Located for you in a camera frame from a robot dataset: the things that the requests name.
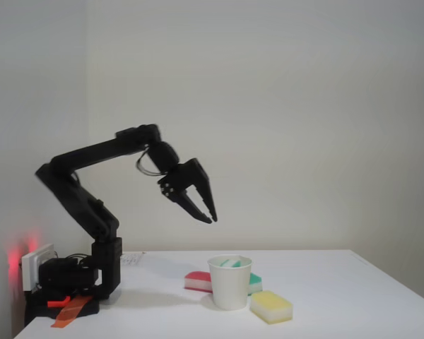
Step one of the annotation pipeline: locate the green and white sponge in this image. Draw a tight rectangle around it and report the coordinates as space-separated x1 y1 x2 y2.
215 258 243 269
247 272 264 296

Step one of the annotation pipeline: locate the printed label sticker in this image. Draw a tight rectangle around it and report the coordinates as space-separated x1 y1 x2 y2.
121 251 146 266

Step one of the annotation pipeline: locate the red and white sponge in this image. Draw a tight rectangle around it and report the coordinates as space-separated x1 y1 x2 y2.
183 270 213 294

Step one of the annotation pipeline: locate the white paper cup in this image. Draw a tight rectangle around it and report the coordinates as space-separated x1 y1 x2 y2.
207 254 253 311

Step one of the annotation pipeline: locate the yellow and white sponge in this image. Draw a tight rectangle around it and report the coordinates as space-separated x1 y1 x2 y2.
249 290 293 325

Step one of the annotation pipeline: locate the orange tape strip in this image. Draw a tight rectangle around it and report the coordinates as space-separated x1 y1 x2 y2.
51 295 93 329

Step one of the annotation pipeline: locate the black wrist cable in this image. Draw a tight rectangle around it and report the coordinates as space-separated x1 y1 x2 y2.
136 145 163 177

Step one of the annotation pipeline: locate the white wall socket box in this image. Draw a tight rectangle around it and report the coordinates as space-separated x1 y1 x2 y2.
20 243 56 292

